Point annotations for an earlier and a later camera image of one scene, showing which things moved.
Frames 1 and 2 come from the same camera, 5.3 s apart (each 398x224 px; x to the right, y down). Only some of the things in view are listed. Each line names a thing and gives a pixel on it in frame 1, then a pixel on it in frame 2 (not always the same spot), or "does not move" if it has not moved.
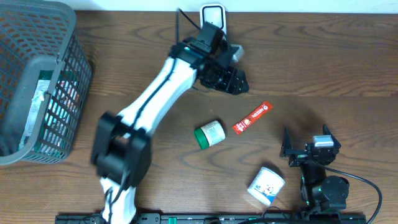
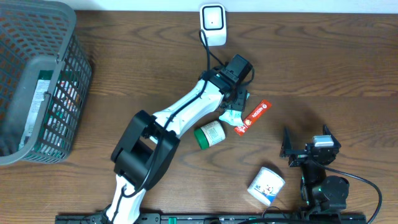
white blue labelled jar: [265, 185] does not move
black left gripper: [231, 86] → [240, 102]
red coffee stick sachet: [262, 110] does not move
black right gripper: [299, 156] does not move
